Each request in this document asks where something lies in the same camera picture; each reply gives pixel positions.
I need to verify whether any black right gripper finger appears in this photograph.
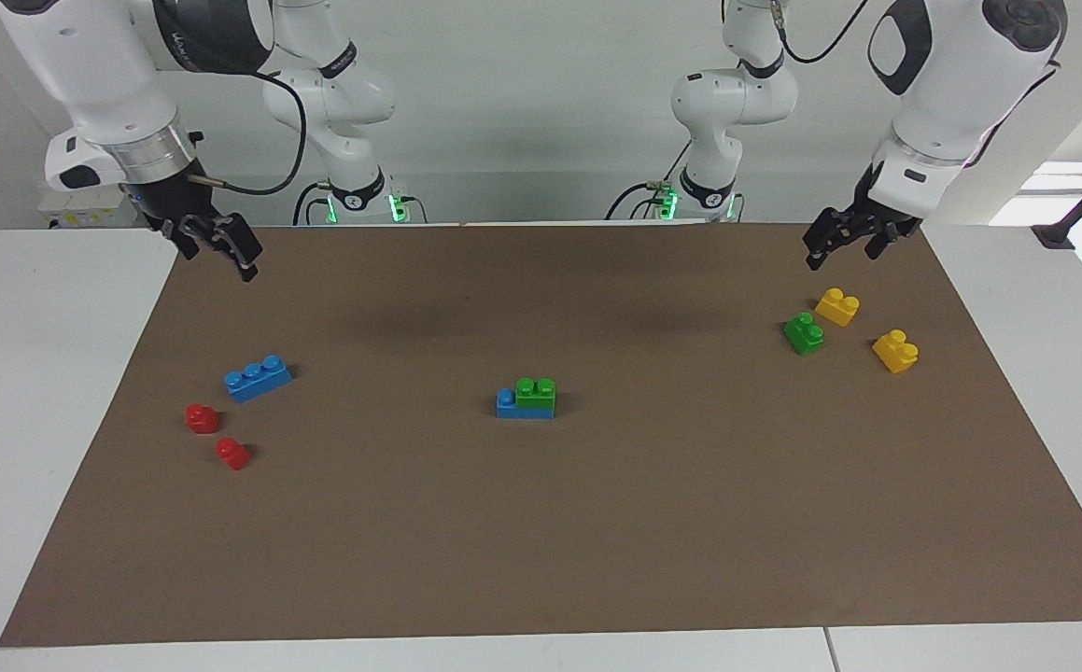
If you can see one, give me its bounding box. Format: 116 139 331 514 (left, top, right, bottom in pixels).
214 213 263 283
160 218 202 261

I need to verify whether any blue three-stud toy block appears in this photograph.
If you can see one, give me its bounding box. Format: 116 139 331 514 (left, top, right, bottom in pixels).
224 355 293 404
495 388 557 420

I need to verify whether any yellow two-stud toy block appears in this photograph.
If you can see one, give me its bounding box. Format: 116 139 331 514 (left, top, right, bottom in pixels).
871 329 920 375
814 287 861 328

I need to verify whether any white power strip box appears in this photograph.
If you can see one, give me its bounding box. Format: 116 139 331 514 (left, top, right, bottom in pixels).
36 182 145 231

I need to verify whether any brown table mat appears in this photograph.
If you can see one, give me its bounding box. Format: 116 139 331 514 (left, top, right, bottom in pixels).
0 221 1082 648

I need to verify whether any black base cable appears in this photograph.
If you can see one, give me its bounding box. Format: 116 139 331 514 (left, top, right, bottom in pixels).
605 140 693 221
292 180 332 226

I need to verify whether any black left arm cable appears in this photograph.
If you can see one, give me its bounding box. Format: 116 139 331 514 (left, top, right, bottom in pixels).
769 0 870 65

